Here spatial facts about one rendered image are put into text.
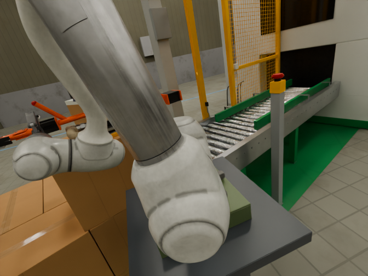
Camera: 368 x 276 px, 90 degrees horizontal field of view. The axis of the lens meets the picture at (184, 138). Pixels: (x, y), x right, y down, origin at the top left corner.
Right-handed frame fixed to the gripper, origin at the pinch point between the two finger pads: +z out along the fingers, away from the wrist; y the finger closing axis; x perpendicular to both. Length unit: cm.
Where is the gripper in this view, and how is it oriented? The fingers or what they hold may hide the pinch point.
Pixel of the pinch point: (43, 132)
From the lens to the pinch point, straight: 98.9
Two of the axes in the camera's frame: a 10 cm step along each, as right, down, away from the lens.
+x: 8.1, -3.7, 4.5
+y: 1.9, 9.0, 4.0
